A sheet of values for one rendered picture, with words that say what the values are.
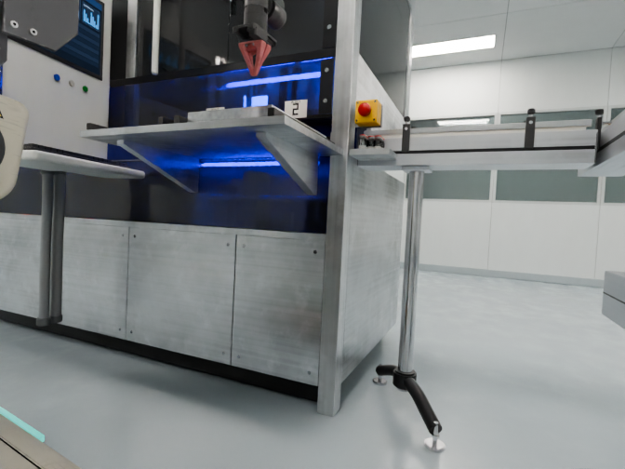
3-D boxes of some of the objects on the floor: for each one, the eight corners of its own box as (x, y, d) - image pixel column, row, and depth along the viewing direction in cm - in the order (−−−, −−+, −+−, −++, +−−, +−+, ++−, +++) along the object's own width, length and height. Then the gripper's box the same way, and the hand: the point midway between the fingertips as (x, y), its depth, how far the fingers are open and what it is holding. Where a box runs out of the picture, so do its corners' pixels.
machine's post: (324, 405, 133) (356, -217, 126) (339, 408, 131) (374, -224, 124) (316, 412, 127) (351, -238, 120) (333, 417, 125) (368, -247, 118)
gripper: (256, 22, 98) (253, 84, 99) (232, 2, 89) (230, 70, 90) (278, 18, 95) (276, 81, 96) (256, -4, 86) (254, 66, 87)
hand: (254, 72), depth 93 cm, fingers closed
